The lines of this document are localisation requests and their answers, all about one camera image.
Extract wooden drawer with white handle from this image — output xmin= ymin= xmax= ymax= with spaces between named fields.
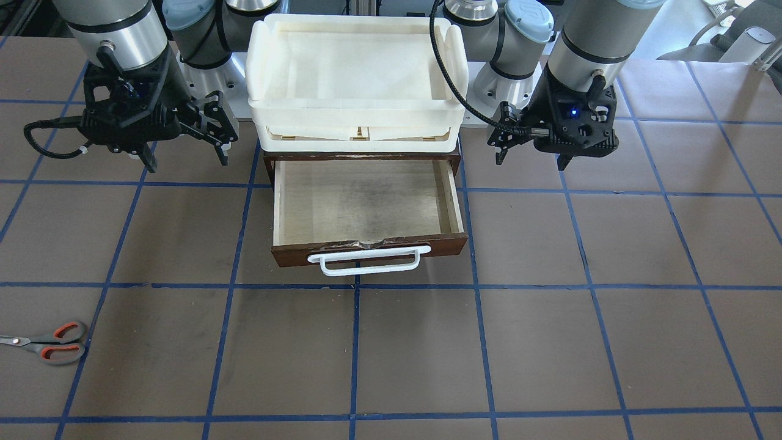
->
xmin=271 ymin=158 xmax=467 ymax=276

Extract aluminium extrusion post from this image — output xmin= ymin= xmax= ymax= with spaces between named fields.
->
xmin=343 ymin=0 xmax=382 ymax=16

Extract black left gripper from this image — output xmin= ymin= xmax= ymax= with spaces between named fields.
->
xmin=487 ymin=67 xmax=618 ymax=172

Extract grey orange handled scissors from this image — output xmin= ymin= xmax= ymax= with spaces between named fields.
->
xmin=1 ymin=320 xmax=87 ymax=365

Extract dark brown wooden drawer cabinet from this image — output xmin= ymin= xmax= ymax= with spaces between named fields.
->
xmin=261 ymin=139 xmax=462 ymax=183

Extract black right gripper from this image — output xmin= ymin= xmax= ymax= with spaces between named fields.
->
xmin=78 ymin=44 xmax=238 ymax=173

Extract white plastic tray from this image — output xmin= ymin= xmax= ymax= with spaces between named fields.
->
xmin=245 ymin=14 xmax=469 ymax=153

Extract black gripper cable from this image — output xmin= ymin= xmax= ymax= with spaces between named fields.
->
xmin=429 ymin=0 xmax=538 ymax=136
xmin=23 ymin=116 xmax=92 ymax=160

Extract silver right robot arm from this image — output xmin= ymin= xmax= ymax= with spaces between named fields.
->
xmin=42 ymin=1 xmax=280 ymax=173

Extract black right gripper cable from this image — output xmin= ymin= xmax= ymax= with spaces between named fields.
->
xmin=23 ymin=116 xmax=92 ymax=160

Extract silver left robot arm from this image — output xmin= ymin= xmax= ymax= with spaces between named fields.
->
xmin=432 ymin=1 xmax=663 ymax=171

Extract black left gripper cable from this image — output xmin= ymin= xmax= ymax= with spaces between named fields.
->
xmin=429 ymin=0 xmax=538 ymax=136

